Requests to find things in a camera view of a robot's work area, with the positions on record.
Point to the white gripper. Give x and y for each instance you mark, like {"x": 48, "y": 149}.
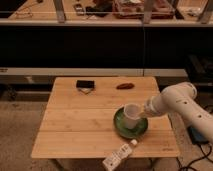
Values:
{"x": 153, "y": 107}

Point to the white ceramic cup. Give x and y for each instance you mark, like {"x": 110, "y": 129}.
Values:
{"x": 132, "y": 113}

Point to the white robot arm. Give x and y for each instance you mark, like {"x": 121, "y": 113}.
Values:
{"x": 179, "y": 98}

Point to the green ceramic bowl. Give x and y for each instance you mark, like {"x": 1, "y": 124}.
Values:
{"x": 123, "y": 131}

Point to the brown oval object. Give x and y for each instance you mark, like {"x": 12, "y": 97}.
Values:
{"x": 125, "y": 86}

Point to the white tube with cap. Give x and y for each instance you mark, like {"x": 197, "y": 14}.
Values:
{"x": 111, "y": 162}

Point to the blue black device on floor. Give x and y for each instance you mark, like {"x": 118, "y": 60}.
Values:
{"x": 196, "y": 137}

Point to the wooden folding table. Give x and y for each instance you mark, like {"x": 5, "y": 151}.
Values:
{"x": 77, "y": 125}

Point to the black rectangular box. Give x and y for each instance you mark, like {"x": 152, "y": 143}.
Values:
{"x": 85, "y": 86}

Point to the black equipment right background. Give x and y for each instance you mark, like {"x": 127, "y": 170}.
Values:
{"x": 199, "y": 69}

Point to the long shelf bench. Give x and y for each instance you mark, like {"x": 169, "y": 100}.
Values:
{"x": 188, "y": 13}

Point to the red tray on shelf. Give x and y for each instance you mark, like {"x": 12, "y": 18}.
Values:
{"x": 135, "y": 9}

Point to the black remote on shelf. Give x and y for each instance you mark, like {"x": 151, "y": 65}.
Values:
{"x": 79, "y": 9}

